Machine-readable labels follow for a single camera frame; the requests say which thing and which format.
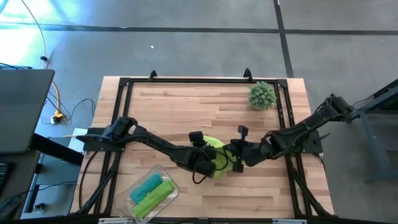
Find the lime yellow microfiber towel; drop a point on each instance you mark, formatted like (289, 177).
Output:
(216, 141)

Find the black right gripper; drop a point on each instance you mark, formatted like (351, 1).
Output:
(252, 152)

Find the grey metal table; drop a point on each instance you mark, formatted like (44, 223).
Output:
(373, 105)

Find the black side desk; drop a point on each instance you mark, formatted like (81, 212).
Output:
(18, 174)

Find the black floor tape line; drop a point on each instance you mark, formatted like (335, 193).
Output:
(186, 30)
(286, 56)

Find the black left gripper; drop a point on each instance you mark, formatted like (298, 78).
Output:
(203, 165)

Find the black desk beam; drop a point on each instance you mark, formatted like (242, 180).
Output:
(56, 149)

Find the yellow power plug strip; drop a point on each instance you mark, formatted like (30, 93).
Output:
(57, 118)

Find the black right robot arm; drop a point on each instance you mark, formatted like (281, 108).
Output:
(304, 129)

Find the black aluminium table frame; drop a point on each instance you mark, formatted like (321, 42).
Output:
(202, 80)

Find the small black plug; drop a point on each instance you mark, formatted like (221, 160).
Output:
(39, 205)

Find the black frame clamp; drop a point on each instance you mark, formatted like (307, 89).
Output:
(152, 74)
(247, 73)

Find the green microfiber towel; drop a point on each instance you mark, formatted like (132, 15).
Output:
(154, 199)

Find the grey side cart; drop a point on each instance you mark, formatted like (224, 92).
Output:
(59, 174)

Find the clear plastic basket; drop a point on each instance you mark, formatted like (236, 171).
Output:
(122, 199)

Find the silver metal bracket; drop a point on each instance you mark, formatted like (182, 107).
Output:
(289, 221)
(107, 220)

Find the white box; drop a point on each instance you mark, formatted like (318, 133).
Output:
(76, 143)

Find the teal microfiber towel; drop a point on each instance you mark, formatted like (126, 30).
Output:
(146, 188)

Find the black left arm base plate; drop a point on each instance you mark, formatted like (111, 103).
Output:
(93, 144)

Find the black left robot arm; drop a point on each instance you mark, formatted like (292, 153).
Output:
(155, 143)

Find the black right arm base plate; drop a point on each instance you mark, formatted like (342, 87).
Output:
(314, 146)

